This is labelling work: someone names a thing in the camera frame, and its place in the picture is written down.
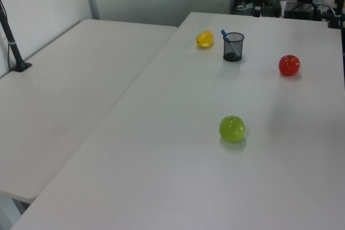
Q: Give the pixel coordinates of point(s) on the white green shoe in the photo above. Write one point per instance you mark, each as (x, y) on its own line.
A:
(244, 6)

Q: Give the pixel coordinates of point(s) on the blue capped marker pen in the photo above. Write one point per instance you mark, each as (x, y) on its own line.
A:
(226, 37)

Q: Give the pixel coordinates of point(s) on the green toy apple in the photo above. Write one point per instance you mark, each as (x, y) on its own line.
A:
(231, 129)

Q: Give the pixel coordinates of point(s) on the yellow toy starfruit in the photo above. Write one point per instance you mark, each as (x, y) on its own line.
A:
(205, 40)

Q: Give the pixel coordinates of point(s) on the black equipment box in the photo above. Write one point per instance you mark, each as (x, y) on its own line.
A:
(302, 10)

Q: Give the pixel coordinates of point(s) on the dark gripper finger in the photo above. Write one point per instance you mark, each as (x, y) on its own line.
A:
(255, 12)
(260, 12)

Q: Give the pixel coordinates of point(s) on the black mesh pen holder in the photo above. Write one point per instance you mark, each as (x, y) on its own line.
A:
(233, 49)

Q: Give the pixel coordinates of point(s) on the red toy apple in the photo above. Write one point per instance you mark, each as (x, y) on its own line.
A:
(289, 65)

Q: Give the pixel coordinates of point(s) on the black camera stand pole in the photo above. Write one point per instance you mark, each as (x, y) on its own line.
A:
(10, 41)

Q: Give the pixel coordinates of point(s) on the black clamp camera stand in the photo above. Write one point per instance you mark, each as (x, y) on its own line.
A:
(337, 12)

